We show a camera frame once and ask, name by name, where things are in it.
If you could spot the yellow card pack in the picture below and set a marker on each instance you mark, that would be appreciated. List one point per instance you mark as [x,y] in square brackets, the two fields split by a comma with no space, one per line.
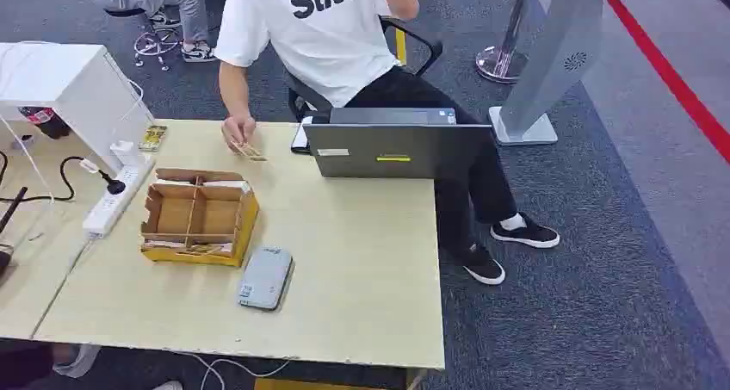
[153,138]

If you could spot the seated person in white shirt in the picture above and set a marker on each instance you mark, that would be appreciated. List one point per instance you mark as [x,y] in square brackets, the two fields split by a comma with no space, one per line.
[319,45]

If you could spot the white power strip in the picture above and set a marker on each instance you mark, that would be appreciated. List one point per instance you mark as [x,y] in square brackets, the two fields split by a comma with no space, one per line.
[117,199]

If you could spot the printed playing card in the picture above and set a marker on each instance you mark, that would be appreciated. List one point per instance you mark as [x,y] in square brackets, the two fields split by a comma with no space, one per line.
[252,152]

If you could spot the card stack in box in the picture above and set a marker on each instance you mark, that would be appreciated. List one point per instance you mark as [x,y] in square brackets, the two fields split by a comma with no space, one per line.
[188,246]

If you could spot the black rod tool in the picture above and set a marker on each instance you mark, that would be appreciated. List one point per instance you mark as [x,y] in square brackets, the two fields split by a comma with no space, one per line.
[8,216]

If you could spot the wooden card box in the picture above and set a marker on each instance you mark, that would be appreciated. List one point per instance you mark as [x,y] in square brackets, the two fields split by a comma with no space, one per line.
[197,222]

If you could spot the person's hand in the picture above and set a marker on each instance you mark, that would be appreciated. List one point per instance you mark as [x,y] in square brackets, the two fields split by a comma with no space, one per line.
[236,129]

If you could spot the white cabinet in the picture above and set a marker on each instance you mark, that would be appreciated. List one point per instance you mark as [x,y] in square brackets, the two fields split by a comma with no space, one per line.
[74,91]

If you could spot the chrome stanchion post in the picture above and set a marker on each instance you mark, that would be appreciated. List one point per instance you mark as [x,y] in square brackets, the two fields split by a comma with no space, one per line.
[504,56]

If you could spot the grey kiosk stand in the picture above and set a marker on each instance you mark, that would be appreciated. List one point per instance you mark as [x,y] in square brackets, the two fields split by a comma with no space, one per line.
[547,62]

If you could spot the grey shoe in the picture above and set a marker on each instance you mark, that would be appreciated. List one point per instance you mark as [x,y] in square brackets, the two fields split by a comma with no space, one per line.
[77,360]

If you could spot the yellow box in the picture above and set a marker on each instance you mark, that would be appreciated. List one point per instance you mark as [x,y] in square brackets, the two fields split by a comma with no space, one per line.
[319,385]

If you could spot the chrome base stool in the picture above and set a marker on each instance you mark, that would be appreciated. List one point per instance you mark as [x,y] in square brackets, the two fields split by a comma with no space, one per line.
[155,42]

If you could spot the black office chair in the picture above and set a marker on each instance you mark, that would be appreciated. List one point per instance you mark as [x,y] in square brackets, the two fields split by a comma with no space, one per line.
[422,48]

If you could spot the grey flat case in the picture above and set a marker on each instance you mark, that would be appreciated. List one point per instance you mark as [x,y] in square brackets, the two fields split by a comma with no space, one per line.
[265,278]

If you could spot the red and black bottle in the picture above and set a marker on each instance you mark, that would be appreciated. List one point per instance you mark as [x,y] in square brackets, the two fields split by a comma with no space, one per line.
[45,120]

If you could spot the grey laptop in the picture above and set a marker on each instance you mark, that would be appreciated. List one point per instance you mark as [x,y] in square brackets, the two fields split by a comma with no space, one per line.
[399,151]

